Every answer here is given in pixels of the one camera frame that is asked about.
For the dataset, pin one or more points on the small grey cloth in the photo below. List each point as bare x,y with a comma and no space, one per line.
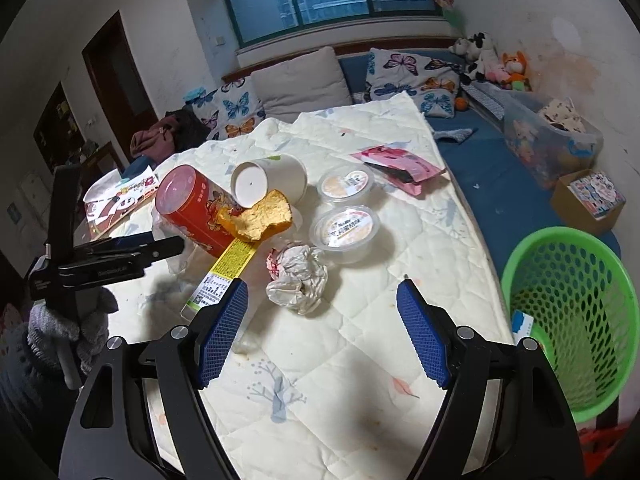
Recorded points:
455,135

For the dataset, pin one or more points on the large butterfly print pillow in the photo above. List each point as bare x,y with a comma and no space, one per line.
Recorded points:
405,75

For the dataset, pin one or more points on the pink bag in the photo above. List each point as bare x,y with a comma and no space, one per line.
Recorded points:
150,140

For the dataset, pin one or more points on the person's left hand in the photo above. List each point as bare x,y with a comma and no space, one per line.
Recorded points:
55,327

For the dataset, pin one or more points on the orange fox plush toy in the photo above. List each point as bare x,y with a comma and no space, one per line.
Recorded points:
515,65

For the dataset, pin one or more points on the cow plush toy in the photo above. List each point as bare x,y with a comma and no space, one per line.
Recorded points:
480,55

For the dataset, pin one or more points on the pink snack packet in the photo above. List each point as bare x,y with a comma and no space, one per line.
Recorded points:
405,160

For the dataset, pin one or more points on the white paper cup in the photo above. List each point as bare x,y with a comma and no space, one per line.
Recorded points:
280,175

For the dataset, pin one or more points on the small orange ball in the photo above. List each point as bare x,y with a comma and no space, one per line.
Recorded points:
460,104

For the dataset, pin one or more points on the clear pudding cup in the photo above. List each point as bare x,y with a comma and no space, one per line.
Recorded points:
345,230
345,182

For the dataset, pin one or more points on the green plastic basket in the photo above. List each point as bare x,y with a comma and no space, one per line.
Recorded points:
520,270

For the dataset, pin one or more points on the red cylindrical snack can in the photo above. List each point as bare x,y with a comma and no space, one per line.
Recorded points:
190,195

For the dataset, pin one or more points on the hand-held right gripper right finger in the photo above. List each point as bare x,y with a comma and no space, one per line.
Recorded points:
422,340

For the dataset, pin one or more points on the black cloth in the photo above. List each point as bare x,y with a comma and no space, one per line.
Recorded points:
192,127

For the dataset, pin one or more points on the blue seat cushion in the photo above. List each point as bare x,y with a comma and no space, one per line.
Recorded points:
480,185

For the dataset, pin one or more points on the person's left forearm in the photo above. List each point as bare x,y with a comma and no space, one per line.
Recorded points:
25,390

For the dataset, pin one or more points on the dark wooden door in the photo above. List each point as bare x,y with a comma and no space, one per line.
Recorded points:
125,75

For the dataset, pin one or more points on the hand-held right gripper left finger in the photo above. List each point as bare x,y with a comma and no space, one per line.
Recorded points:
222,335

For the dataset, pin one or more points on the red plastic stool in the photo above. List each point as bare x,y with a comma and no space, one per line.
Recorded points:
600,445

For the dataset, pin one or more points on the grey pillow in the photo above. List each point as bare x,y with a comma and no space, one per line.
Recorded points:
300,85

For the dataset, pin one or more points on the white quilted blanket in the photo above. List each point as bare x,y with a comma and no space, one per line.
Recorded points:
350,385

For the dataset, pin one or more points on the cardboard box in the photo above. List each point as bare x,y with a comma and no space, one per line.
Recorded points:
575,210

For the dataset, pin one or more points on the small butterfly print pillow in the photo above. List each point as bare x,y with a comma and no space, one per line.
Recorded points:
235,110

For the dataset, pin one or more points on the pink plush toy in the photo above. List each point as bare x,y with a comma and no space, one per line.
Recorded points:
495,74

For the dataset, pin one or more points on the white paper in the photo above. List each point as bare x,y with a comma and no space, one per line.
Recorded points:
295,280

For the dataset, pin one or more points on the dark wall board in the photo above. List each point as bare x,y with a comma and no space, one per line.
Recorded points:
55,125

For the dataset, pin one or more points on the yellow label wrapper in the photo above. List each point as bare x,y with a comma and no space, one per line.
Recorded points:
227,267

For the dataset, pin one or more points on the clear plastic storage box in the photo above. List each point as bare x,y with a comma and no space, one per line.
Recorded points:
540,145

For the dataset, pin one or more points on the computer keyboard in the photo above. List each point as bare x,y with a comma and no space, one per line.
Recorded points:
482,100

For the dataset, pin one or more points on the white and blue packet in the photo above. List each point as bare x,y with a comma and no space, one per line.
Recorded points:
522,325

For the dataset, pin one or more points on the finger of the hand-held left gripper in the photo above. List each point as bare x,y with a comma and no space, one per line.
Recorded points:
145,250

